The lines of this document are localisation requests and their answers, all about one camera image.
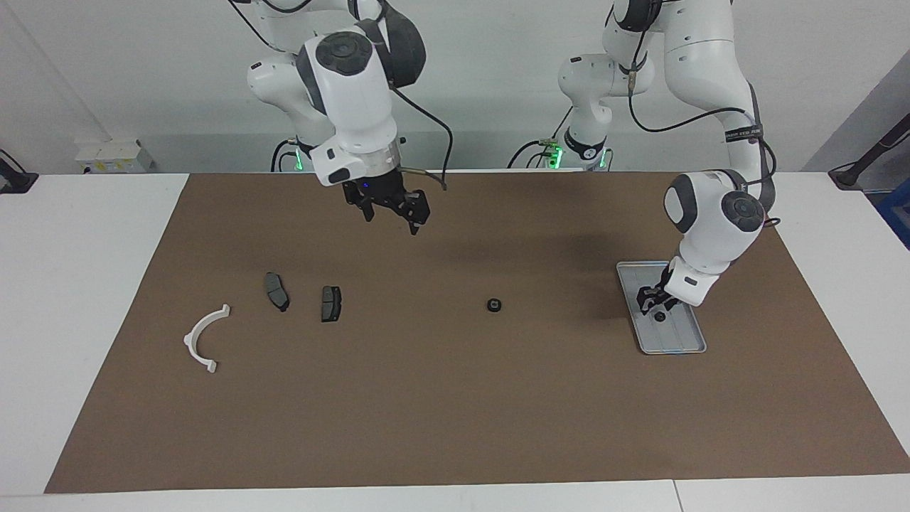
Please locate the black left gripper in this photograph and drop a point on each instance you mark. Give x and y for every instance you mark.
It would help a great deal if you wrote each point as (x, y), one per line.
(665, 290)

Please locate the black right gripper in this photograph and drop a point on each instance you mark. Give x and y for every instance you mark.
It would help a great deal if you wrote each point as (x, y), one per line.
(380, 192)

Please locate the large black bearing gear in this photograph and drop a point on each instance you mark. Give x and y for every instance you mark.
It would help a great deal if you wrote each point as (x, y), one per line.
(495, 305)

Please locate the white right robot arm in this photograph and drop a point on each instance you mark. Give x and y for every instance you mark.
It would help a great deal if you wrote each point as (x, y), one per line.
(348, 92)

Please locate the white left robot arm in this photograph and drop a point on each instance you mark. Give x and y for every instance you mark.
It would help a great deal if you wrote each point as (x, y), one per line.
(711, 227)

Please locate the silver metal tray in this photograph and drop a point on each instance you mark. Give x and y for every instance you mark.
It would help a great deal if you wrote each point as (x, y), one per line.
(682, 341)

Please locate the dark grey rectangular brake pad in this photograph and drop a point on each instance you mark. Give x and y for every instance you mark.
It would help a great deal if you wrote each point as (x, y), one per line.
(330, 304)

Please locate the dark grey curved brake pad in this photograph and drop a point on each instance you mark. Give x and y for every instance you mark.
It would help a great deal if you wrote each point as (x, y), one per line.
(276, 291)

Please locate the brown table mat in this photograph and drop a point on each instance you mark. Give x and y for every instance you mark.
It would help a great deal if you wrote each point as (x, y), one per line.
(455, 398)

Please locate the black clamp with rod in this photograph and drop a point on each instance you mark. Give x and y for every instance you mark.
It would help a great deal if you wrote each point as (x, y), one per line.
(846, 176)

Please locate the blue crate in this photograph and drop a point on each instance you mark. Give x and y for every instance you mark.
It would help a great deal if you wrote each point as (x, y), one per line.
(897, 217)

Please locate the white socket box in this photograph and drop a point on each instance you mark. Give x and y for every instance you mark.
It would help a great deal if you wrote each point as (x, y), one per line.
(106, 153)

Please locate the white curved plastic bracket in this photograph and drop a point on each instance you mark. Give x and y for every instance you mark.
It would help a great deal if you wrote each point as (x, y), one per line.
(190, 340)

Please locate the black clamp mount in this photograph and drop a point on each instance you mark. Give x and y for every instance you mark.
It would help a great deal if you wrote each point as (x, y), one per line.
(14, 183)

